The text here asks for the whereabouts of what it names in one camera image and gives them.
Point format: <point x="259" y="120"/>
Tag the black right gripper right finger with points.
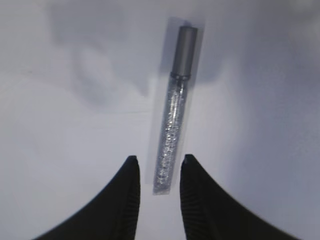
<point x="210" y="213"/>

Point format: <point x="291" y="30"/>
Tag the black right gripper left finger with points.
<point x="111" y="215"/>

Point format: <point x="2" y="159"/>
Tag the silver glitter pen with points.
<point x="174" y="108"/>

